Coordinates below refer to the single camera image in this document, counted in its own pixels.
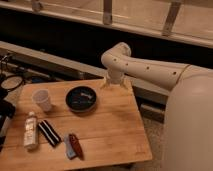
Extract metal window bracket centre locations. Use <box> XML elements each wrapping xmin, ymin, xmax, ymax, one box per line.
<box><xmin>102</xmin><ymin>0</ymin><xmax>112</xmax><ymax>25</ymax></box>

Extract red brown oblong object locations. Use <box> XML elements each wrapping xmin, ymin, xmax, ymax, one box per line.
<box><xmin>69</xmin><ymin>134</ymin><xmax>84</xmax><ymax>160</ymax></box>

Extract metal window bracket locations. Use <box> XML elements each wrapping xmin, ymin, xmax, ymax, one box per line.
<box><xmin>31</xmin><ymin>0</ymin><xmax>43</xmax><ymax>12</ymax></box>
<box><xmin>102</xmin><ymin>0</ymin><xmax>112</xmax><ymax>25</ymax></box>
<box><xmin>162</xmin><ymin>0</ymin><xmax>182</xmax><ymax>36</ymax></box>

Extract round black framed mirror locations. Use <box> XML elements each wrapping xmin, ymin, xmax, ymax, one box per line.
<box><xmin>0</xmin><ymin>75</ymin><xmax>24</xmax><ymax>92</ymax></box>

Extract wooden board tabletop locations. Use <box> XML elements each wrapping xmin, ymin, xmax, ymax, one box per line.
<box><xmin>0</xmin><ymin>79</ymin><xmax>152</xmax><ymax>171</ymax></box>

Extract black device at left edge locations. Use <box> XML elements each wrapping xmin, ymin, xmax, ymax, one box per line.
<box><xmin>0</xmin><ymin>100</ymin><xmax>15</xmax><ymax>151</ymax></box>

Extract white plastic cup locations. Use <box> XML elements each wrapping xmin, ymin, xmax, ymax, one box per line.
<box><xmin>31</xmin><ymin>89</ymin><xmax>52</xmax><ymax>112</ymax></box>

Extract metal window bracket left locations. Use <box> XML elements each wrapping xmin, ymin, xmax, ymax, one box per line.
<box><xmin>31</xmin><ymin>0</ymin><xmax>43</xmax><ymax>12</ymax></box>

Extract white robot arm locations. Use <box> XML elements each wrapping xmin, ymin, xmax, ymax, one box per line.
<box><xmin>101</xmin><ymin>42</ymin><xmax>213</xmax><ymax>171</ymax></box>

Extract clear plastic bottle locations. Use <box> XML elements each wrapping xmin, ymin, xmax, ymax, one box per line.
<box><xmin>23</xmin><ymin>111</ymin><xmax>38</xmax><ymax>150</ymax></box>

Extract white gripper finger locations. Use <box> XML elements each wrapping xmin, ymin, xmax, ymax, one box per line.
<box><xmin>100</xmin><ymin>79</ymin><xmax>110</xmax><ymax>89</ymax></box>
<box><xmin>120</xmin><ymin>82</ymin><xmax>129</xmax><ymax>91</ymax></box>

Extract blue rectangular block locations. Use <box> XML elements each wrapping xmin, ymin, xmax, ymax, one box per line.
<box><xmin>64</xmin><ymin>135</ymin><xmax>76</xmax><ymax>159</ymax></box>

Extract dark ceramic bowl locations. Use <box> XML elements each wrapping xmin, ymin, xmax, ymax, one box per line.
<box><xmin>65</xmin><ymin>86</ymin><xmax>97</xmax><ymax>113</ymax></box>

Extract metal window bracket right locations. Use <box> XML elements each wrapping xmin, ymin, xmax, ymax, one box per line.
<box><xmin>162</xmin><ymin>0</ymin><xmax>182</xmax><ymax>36</ymax></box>

